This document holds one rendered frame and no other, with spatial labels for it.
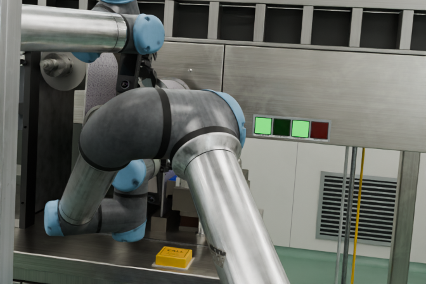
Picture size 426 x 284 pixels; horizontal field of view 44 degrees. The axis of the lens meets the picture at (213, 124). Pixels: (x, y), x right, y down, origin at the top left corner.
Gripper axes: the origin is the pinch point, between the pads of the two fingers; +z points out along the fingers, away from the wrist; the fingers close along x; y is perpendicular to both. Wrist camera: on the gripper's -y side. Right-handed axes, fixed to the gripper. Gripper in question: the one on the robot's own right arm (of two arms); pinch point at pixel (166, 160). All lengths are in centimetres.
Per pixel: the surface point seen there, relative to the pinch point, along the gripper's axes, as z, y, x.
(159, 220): -4.5, -15.8, -0.2
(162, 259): -29.5, -17.4, -8.1
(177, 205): -6.5, -10.5, -5.3
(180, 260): -29.5, -17.1, -12.2
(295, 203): 263, -68, -35
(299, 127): 29.3, 9.8, -35.7
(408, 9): 31, 49, -66
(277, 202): 263, -69, -22
